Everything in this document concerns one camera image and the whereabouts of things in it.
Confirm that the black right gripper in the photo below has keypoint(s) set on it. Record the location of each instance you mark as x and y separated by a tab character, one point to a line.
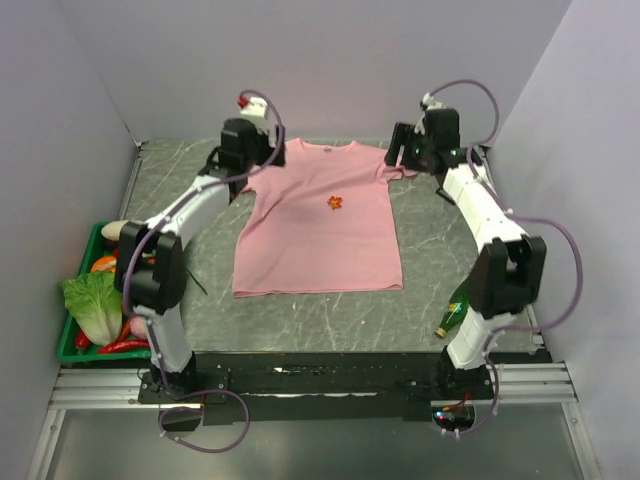
400	137

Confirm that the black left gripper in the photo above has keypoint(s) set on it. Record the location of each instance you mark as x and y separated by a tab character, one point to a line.
265	138

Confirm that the red maple leaf brooch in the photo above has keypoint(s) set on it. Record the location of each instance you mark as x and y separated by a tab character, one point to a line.
335	202

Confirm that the pink t-shirt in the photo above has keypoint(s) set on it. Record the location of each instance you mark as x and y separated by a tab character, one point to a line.
294	243

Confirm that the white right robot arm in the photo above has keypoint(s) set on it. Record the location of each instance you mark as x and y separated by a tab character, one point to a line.
505	278

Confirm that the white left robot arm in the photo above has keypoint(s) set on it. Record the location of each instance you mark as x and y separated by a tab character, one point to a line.
151	271

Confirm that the black brooch box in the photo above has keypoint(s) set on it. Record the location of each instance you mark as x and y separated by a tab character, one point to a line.
445	196

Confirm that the white radish toy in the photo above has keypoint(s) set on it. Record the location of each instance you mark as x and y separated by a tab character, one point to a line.
111	231

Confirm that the orange fruit toy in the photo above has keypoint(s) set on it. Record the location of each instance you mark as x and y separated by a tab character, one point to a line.
104	264

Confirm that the green glass bottle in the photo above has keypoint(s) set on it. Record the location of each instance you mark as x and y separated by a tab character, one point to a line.
456	310

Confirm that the purple onion toy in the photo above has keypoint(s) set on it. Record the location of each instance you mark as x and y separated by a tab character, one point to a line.
137	327

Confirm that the green lettuce toy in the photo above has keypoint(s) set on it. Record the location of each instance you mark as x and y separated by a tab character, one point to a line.
95	304

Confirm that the red chili pepper toy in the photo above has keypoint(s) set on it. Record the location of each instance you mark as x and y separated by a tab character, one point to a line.
82	343

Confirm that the green plastic crate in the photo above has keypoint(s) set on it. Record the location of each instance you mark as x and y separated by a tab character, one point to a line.
68	352

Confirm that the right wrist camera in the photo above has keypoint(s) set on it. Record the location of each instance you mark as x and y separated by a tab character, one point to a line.
429	103

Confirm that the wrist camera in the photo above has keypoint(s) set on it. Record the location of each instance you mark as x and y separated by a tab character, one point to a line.
429	103
254	109

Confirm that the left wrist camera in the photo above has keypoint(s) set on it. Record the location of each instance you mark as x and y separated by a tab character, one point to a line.
254	109

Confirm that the aluminium table edge rail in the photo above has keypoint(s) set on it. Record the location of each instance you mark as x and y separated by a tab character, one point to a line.
132	179

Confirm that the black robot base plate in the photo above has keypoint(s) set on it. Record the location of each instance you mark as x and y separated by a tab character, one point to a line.
230	387

